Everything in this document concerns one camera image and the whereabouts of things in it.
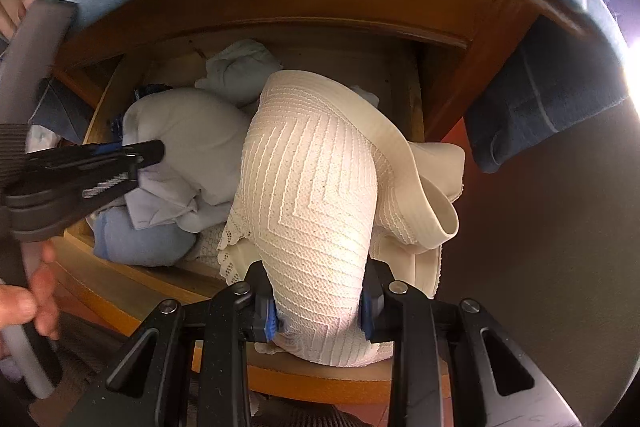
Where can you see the navy floral underwear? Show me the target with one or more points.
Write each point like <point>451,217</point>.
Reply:
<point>149,91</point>

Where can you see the person's left hand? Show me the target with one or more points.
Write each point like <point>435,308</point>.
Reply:
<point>45,292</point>

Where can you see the pale mint white underwear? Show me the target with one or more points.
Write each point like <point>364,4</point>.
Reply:
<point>240,72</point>

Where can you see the pale lavender white underwear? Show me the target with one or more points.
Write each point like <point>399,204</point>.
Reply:
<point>185,142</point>

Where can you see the grey blue plaid cloth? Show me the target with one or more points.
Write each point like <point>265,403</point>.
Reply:
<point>57,107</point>

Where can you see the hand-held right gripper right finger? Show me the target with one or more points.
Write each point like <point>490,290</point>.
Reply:
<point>365,317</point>

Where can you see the blue plaid blanket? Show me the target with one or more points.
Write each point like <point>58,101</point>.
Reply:
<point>525,107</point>

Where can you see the coarse woven cloth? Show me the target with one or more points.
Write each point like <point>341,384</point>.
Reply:
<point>85,347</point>

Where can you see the wooden drawer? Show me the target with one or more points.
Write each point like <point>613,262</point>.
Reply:
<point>320,382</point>

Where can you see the white knit underwear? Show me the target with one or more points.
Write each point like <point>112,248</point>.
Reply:
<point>305,207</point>

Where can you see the light blue underwear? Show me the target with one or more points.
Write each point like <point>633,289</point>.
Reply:
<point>135,242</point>

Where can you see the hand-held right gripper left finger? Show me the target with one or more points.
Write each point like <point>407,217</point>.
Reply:
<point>269,324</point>

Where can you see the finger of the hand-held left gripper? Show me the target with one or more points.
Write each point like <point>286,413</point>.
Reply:
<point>105,192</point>
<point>120,152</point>

